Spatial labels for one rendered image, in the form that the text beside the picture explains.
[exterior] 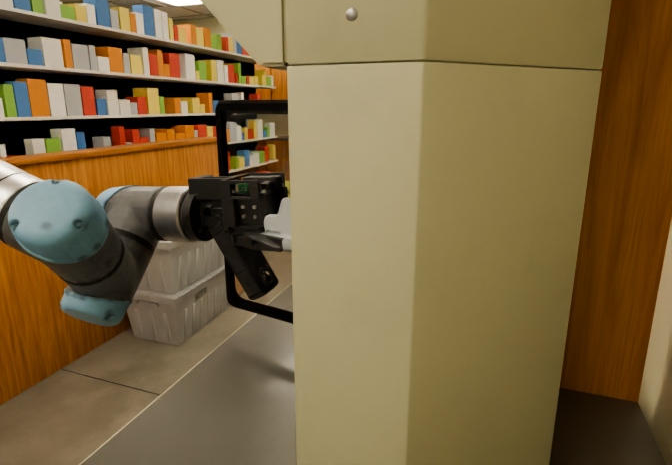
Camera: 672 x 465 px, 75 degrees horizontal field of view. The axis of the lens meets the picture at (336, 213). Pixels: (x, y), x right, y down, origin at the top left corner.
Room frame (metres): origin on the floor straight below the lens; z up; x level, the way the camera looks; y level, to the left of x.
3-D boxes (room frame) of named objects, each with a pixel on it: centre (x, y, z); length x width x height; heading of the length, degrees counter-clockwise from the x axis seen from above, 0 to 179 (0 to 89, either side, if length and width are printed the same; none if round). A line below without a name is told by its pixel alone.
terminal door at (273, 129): (0.75, 0.08, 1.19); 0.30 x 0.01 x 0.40; 61
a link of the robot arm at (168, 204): (0.58, 0.20, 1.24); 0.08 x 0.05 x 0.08; 160
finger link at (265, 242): (0.50, 0.08, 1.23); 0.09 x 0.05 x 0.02; 46
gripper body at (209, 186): (0.55, 0.13, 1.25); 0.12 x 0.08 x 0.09; 70
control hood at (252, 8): (0.54, 0.04, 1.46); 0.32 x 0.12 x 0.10; 160
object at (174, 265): (2.65, 1.00, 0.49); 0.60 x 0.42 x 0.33; 160
